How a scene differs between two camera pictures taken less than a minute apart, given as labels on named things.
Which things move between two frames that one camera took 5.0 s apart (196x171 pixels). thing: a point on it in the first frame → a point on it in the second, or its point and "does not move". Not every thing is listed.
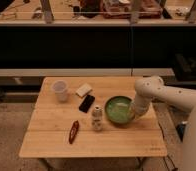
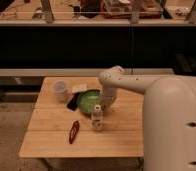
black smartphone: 86,103 → 73,102
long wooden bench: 34,76 does not move
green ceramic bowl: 119,109 → 89,99
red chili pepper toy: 74,132 does not move
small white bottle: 97,118 does not move
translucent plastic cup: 60,89 does not move
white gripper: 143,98 → 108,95
